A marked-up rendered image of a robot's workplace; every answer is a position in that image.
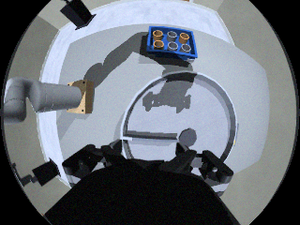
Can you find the bronze bushing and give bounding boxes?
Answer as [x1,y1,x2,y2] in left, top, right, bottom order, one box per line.
[178,33,189,44]
[153,30,163,41]
[154,40,164,50]

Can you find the blue plastic crate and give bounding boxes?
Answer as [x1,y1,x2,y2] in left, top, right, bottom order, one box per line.
[146,26,198,63]

